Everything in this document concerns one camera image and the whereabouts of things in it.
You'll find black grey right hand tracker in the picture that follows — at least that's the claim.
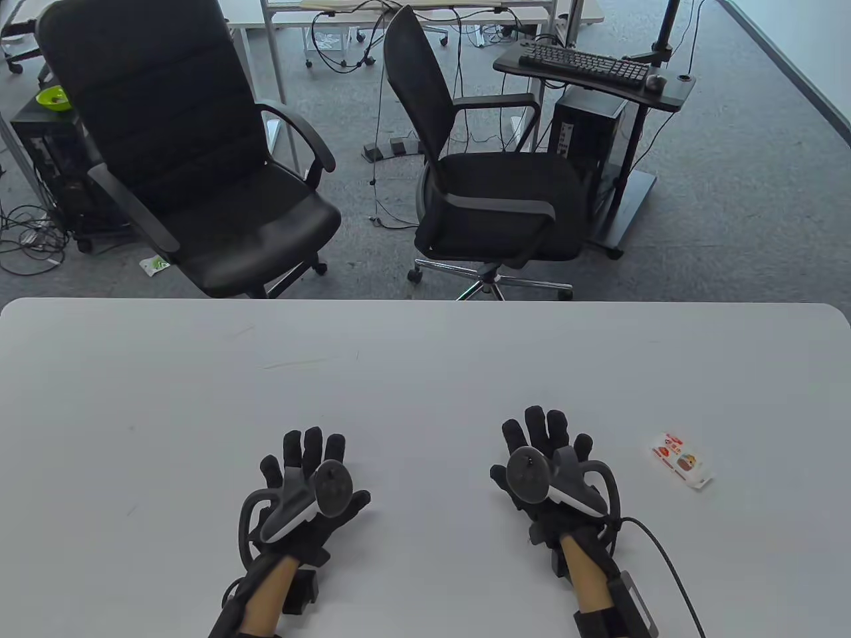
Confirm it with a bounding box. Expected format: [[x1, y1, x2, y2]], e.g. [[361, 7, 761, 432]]
[[507, 447, 622, 532]]

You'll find black grey left hand tracker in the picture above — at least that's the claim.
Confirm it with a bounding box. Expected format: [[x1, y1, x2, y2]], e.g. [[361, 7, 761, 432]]
[[239, 461, 353, 552]]

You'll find tangle of floor cables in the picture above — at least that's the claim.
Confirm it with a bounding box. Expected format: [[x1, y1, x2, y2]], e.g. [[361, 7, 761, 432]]
[[0, 203, 70, 274]]

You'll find white frame desk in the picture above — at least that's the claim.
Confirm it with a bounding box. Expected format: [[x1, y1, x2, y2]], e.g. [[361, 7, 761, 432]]
[[219, 0, 606, 104]]

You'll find black right armband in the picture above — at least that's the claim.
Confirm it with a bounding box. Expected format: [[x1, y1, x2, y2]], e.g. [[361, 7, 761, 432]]
[[573, 608, 639, 638]]

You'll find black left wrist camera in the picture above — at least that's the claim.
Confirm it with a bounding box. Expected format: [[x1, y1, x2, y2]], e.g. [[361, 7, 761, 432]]
[[283, 570, 318, 615]]

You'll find black monitor pole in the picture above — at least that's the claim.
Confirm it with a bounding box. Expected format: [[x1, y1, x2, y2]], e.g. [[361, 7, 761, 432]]
[[625, 0, 682, 67]]

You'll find black mesh office chair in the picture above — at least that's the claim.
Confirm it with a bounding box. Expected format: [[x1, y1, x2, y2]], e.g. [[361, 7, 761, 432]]
[[384, 5, 589, 301]]

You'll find black grey hand tracker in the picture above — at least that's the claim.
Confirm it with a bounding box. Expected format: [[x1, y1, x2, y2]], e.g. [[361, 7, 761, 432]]
[[239, 461, 353, 552], [507, 447, 622, 532]]

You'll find black rolling workstation cart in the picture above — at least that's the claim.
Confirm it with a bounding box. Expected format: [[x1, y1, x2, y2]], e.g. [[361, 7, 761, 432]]
[[493, 41, 697, 260]]

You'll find black hanging cable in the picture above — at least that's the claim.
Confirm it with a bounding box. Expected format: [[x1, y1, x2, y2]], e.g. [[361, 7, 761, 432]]
[[369, 13, 420, 230]]

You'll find person's right hand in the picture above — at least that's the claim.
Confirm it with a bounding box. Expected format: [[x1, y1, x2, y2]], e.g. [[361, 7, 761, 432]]
[[491, 407, 622, 552]]

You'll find black leather office chair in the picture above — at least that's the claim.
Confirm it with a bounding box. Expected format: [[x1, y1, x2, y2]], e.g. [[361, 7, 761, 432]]
[[37, 0, 342, 298]]

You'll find person's right forearm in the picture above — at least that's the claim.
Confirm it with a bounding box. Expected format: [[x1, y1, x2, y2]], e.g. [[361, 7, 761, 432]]
[[558, 532, 619, 638]]

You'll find black swivel chair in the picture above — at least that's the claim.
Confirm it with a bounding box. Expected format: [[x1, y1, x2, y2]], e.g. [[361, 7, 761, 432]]
[[0, 0, 47, 75]]

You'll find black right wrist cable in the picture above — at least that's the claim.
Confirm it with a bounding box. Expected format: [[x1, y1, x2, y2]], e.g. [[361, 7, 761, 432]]
[[622, 518, 707, 638]]

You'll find black keyboard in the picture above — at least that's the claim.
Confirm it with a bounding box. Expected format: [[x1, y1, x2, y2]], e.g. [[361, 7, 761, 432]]
[[519, 41, 651, 89]]

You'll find person's left hand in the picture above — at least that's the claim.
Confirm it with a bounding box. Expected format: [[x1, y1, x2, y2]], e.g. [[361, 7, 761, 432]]
[[241, 427, 371, 566]]

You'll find grey power strip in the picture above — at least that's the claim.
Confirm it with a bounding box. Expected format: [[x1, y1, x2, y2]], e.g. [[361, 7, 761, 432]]
[[362, 136, 423, 162]]

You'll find black computer tower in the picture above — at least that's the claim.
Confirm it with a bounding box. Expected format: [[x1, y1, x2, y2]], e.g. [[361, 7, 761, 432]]
[[10, 100, 130, 253], [549, 86, 629, 200]]

